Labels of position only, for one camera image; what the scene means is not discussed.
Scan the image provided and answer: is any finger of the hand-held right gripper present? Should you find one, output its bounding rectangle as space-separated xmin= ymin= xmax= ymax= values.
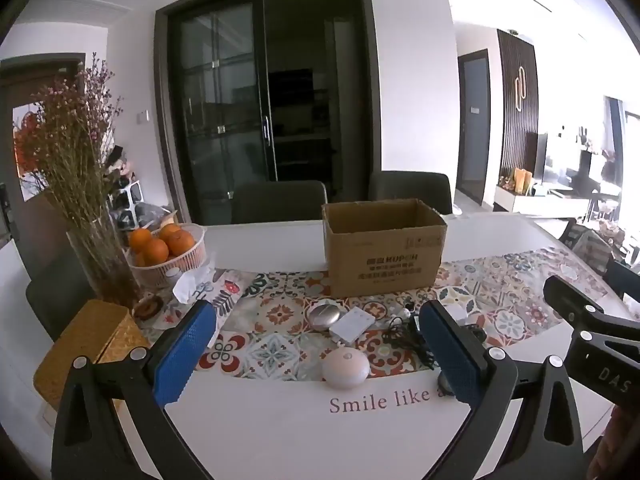
xmin=542 ymin=275 xmax=640 ymax=333

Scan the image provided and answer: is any dark slatted wall panel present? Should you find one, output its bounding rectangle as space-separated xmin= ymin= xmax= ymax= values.
xmin=496 ymin=29 xmax=541 ymax=186

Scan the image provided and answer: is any black sliding glass door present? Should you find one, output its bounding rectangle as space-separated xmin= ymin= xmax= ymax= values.
xmin=154 ymin=0 xmax=387 ymax=226

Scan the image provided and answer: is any white tissue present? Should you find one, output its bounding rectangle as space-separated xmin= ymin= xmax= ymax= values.
xmin=171 ymin=264 xmax=217 ymax=304

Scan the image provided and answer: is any person's right hand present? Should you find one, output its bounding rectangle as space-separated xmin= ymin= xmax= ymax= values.
xmin=587 ymin=405 xmax=640 ymax=480

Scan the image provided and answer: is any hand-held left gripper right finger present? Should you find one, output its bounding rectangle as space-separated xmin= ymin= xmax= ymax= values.
xmin=417 ymin=300 xmax=586 ymax=480

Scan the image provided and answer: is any white box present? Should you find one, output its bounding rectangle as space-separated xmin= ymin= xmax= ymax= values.
xmin=329 ymin=308 xmax=376 ymax=343

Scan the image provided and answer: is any patterned side chair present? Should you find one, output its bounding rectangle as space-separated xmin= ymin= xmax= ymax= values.
xmin=559 ymin=217 xmax=640 ymax=301

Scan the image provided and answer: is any white round night light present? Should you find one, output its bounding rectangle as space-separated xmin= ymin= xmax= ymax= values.
xmin=321 ymin=347 xmax=372 ymax=389

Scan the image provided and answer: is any white fruit basket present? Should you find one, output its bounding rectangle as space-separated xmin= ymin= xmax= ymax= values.
xmin=125 ymin=223 xmax=207 ymax=289

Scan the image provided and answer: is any patterned table runner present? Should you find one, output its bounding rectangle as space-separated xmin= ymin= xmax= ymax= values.
xmin=135 ymin=245 xmax=626 ymax=381

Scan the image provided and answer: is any black charger cable bundle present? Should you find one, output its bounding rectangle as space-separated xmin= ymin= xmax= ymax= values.
xmin=379 ymin=305 xmax=441 ymax=370

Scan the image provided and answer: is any dark dining chair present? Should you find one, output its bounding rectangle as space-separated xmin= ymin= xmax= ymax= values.
xmin=368 ymin=171 xmax=454 ymax=216
xmin=25 ymin=255 xmax=97 ymax=342
xmin=231 ymin=180 xmax=329 ymax=226

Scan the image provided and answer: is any white shoe rack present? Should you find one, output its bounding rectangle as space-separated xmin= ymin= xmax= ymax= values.
xmin=111 ymin=180 xmax=147 ymax=231

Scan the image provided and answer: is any brown cardboard box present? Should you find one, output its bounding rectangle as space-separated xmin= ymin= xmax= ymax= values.
xmin=321 ymin=198 xmax=448 ymax=299

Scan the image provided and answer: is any brown round coaster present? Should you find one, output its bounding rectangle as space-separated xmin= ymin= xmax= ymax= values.
xmin=132 ymin=294 xmax=166 ymax=321

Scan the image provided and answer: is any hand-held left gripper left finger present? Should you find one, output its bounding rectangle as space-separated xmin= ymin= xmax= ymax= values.
xmin=50 ymin=300 xmax=218 ymax=480

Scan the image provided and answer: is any glass vase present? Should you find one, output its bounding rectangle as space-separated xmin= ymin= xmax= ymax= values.
xmin=66 ymin=215 xmax=141 ymax=308

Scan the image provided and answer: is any silver oval case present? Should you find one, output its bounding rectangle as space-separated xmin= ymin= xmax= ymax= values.
xmin=306 ymin=301 xmax=347 ymax=333

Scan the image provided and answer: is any red door poster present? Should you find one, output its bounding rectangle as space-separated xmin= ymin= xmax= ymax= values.
xmin=12 ymin=104 xmax=51 ymax=182

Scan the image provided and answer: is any brown entrance door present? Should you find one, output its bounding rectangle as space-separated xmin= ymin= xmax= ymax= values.
xmin=0 ymin=54 xmax=87 ymax=273

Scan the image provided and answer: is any white table cover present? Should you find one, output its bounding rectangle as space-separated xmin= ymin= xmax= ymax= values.
xmin=0 ymin=210 xmax=640 ymax=480

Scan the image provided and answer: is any dark room door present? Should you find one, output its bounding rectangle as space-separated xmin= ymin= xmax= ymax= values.
xmin=457 ymin=49 xmax=493 ymax=207

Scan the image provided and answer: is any yellow woven box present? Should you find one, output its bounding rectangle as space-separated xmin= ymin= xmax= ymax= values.
xmin=32 ymin=299 xmax=152 ymax=411

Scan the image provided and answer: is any dried flower bouquet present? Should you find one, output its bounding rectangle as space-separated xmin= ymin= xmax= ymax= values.
xmin=15 ymin=52 xmax=126 ymax=241

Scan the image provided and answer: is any gold wall ornament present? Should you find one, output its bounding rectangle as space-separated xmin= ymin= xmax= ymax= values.
xmin=514 ymin=66 xmax=528 ymax=112

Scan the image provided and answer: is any floral tissue pouch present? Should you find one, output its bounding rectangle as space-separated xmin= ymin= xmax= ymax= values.
xmin=209 ymin=269 xmax=257 ymax=313

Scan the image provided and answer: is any white low cabinet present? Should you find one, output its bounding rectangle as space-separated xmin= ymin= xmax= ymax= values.
xmin=494 ymin=182 xmax=593 ymax=217

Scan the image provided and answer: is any orange table decoration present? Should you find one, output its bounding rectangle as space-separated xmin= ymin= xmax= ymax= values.
xmin=512 ymin=167 xmax=534 ymax=195

